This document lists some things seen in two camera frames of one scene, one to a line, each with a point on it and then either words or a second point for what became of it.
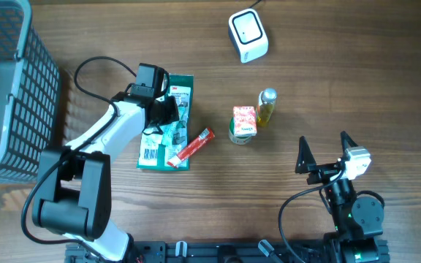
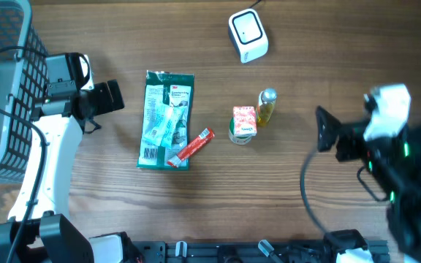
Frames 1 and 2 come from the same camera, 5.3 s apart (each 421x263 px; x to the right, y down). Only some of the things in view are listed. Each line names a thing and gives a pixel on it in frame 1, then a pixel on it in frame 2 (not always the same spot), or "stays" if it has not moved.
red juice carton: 245,120 stays
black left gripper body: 167,111 to 90,92
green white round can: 234,138 stays
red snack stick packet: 205,137 stays
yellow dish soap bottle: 267,101 stays
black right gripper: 306,164 to 349,135
